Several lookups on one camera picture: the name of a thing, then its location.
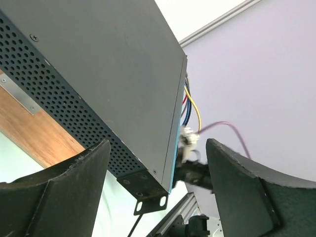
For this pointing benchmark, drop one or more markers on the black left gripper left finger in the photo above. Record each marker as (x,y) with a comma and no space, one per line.
(59,201)

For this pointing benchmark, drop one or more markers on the aluminium bracket mount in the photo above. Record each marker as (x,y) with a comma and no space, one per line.
(19,96)

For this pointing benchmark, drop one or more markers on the black cable teal plug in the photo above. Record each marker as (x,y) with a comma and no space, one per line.
(135,225)

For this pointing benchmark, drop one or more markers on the aluminium frame rail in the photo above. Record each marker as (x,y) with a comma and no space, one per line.
(218,22)

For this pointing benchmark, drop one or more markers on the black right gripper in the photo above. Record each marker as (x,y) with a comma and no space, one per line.
(193,173)

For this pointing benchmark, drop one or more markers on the wooden board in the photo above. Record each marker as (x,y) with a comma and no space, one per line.
(32,129)

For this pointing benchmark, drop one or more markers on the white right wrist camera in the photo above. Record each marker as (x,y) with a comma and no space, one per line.
(188,139)

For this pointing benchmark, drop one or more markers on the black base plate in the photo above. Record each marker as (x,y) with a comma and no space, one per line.
(186,220)

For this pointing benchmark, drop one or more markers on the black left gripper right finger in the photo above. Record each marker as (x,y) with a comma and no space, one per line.
(256,201)

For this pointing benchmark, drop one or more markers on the dark network switch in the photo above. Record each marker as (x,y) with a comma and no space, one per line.
(103,69)

